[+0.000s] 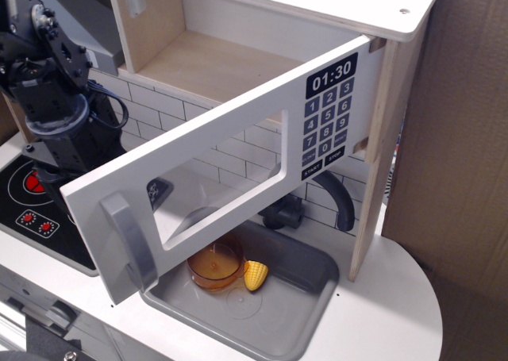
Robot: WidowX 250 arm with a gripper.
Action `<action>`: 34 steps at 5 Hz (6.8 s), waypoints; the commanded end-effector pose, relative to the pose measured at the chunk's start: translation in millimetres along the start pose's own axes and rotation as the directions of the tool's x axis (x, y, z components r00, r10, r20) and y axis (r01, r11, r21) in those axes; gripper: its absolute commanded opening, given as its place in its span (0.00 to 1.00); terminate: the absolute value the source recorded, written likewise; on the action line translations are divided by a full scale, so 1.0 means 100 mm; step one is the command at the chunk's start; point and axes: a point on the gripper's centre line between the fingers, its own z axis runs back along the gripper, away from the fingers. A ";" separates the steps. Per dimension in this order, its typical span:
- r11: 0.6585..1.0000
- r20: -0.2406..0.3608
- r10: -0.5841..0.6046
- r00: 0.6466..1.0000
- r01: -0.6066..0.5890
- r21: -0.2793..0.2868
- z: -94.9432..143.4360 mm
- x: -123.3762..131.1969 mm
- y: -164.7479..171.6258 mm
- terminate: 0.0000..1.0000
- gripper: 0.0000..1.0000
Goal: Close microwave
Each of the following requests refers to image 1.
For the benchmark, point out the grey toy sink basin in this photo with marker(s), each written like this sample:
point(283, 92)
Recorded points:
point(275, 322)

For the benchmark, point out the white wooden microwave cabinet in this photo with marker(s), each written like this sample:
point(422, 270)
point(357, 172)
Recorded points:
point(209, 51)

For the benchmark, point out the white toy microwave door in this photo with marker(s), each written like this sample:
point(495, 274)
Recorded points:
point(145, 212)

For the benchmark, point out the black toy stovetop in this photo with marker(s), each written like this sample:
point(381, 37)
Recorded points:
point(30, 215)

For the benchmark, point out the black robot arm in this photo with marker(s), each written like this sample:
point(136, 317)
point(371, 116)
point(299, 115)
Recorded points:
point(46, 74)

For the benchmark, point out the orange transparent toy pot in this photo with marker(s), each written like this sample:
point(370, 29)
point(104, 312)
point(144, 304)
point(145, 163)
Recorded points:
point(218, 264)

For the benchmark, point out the grey range hood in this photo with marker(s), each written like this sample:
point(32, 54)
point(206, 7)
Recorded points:
point(91, 23)

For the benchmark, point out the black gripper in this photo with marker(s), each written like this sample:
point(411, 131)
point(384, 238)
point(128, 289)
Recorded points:
point(60, 161)

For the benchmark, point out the yellow toy corn cob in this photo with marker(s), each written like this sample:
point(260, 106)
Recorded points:
point(255, 274)

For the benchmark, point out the grey oven knob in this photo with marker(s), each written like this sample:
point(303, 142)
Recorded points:
point(61, 315)

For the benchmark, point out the dark grey toy faucet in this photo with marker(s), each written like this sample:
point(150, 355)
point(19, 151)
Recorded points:
point(289, 210)

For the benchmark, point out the brown cardboard box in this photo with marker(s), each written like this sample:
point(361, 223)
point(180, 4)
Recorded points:
point(448, 202)

